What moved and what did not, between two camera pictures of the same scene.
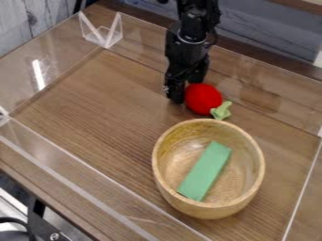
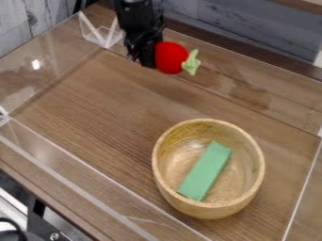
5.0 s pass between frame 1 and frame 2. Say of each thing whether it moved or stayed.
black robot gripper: moved
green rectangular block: stayed
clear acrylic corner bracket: stayed
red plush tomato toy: moved
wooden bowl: stayed
